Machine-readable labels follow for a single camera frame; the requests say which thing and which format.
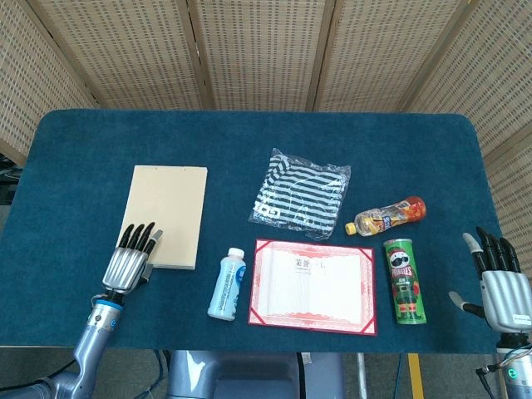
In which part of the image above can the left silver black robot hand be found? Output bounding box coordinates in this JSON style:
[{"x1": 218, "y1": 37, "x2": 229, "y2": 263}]
[{"x1": 101, "y1": 222, "x2": 164, "y2": 295}]

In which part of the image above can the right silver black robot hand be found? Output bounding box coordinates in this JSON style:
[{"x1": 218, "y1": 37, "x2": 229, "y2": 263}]
[{"x1": 448, "y1": 226, "x2": 532, "y2": 333}]

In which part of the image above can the beige notebook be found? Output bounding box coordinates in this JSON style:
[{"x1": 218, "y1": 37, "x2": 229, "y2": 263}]
[{"x1": 123, "y1": 165, "x2": 209, "y2": 272}]

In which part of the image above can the dark blue tablecloth-covered table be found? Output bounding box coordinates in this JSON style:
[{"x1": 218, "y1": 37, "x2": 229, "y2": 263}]
[{"x1": 0, "y1": 108, "x2": 509, "y2": 354}]

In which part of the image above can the red bordered certificate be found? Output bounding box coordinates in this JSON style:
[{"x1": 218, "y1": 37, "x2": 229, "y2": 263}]
[{"x1": 248, "y1": 238, "x2": 379, "y2": 336}]

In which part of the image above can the green Pringles can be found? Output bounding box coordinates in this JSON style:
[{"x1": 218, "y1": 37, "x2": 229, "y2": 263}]
[{"x1": 382, "y1": 238, "x2": 428, "y2": 326}]

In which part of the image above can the light blue milk drink bottle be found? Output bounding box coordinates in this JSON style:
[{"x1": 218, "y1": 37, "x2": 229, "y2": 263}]
[{"x1": 207, "y1": 247, "x2": 247, "y2": 322}]

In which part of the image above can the yellow floor tape strip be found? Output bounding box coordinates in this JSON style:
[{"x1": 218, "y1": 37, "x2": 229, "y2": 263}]
[{"x1": 407, "y1": 352, "x2": 425, "y2": 399}]

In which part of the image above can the yellow-capped iced tea bottle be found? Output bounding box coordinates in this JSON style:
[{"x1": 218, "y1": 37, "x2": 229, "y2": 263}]
[{"x1": 344, "y1": 195, "x2": 427, "y2": 238}]

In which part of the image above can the dark equipment behind table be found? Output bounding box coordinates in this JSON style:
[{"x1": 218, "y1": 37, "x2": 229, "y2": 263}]
[{"x1": 0, "y1": 155, "x2": 22, "y2": 205}]

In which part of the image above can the grey-blue robot torso base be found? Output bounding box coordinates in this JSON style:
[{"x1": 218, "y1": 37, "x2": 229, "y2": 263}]
[{"x1": 165, "y1": 350, "x2": 346, "y2": 399}]

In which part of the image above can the grey metal table leg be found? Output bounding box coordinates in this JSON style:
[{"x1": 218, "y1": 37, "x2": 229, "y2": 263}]
[{"x1": 356, "y1": 352, "x2": 369, "y2": 399}]

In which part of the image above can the striped garment in plastic bag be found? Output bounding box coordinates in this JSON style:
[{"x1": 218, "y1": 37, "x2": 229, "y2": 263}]
[{"x1": 248, "y1": 146, "x2": 352, "y2": 243}]

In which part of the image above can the woven bamboo folding screen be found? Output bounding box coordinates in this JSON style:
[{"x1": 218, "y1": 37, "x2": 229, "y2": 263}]
[{"x1": 0, "y1": 0, "x2": 532, "y2": 267}]

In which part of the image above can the black plug cable on arm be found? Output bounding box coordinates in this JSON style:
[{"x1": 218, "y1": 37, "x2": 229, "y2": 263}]
[{"x1": 475, "y1": 360, "x2": 507, "y2": 390}]

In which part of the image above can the blue floor cable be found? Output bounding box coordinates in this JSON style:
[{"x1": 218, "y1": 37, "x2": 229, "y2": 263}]
[{"x1": 152, "y1": 348, "x2": 171, "y2": 399}]

